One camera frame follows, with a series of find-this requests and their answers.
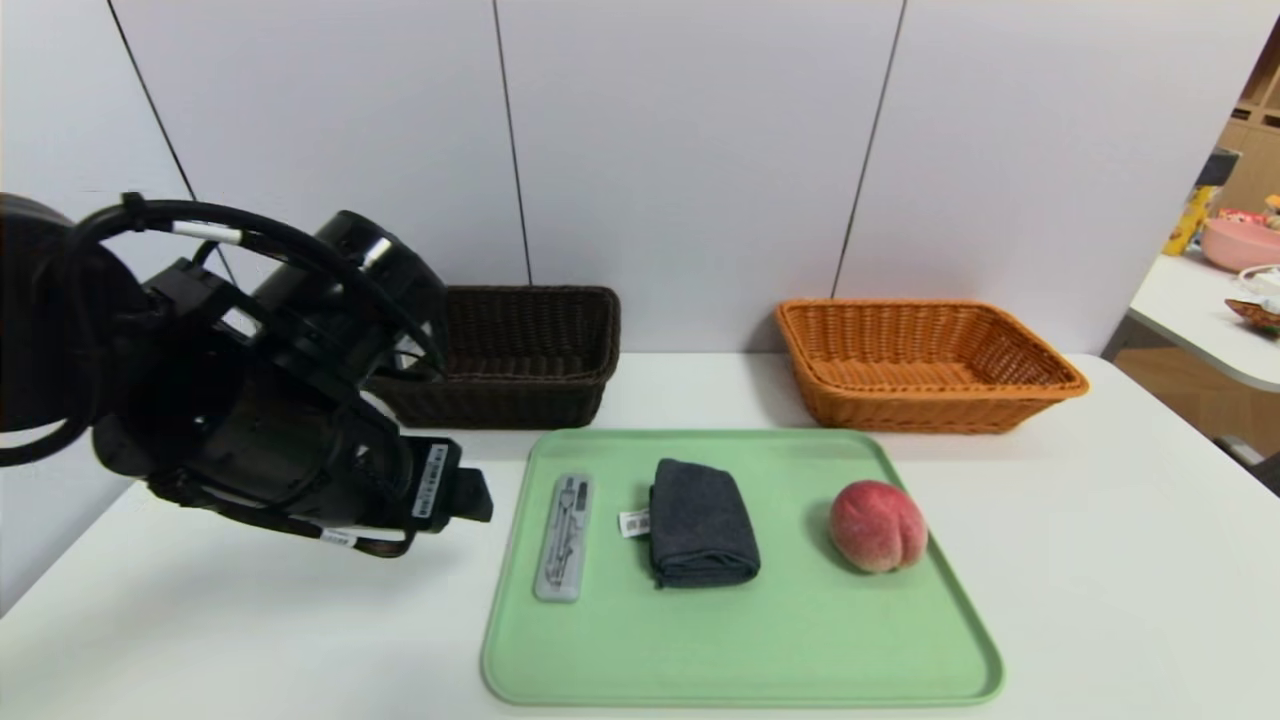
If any brown woven object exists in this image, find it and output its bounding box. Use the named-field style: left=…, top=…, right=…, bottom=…
left=1223, top=298, right=1280, bottom=336

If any light green plastic tray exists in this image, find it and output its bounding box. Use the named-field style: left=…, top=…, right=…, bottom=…
left=481, top=429, right=1004, bottom=707

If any dark grey towel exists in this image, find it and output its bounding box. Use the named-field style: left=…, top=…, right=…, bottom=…
left=618, top=458, right=762, bottom=589

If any thin black left wrist cable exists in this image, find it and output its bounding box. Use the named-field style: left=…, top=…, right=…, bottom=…
left=0, top=193, right=448, bottom=471

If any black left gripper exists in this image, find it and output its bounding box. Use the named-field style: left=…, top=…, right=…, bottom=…
left=297, top=400, right=495, bottom=543

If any pink bowl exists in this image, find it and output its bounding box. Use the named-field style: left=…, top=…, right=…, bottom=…
left=1199, top=219, right=1280, bottom=274

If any dark grey chair base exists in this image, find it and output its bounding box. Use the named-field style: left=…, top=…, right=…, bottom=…
left=1213, top=435, right=1280, bottom=498

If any white side table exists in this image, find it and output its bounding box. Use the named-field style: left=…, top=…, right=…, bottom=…
left=1100, top=252, right=1280, bottom=393

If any compass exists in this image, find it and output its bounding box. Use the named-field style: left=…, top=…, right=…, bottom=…
left=534, top=472, right=595, bottom=603

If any red peach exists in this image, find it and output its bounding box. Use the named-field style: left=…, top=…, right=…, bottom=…
left=828, top=480, right=928, bottom=574

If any dark grey box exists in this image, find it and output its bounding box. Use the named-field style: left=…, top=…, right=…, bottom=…
left=1193, top=148, right=1241, bottom=190

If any dark brown wicker basket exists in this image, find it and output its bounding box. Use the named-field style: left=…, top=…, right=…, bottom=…
left=365, top=286, right=622, bottom=430

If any wooden shelf cabinet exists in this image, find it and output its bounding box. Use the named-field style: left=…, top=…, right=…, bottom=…
left=1210, top=20, right=1280, bottom=226

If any orange wicker basket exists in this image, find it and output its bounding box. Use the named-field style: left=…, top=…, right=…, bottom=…
left=776, top=299, right=1089, bottom=435

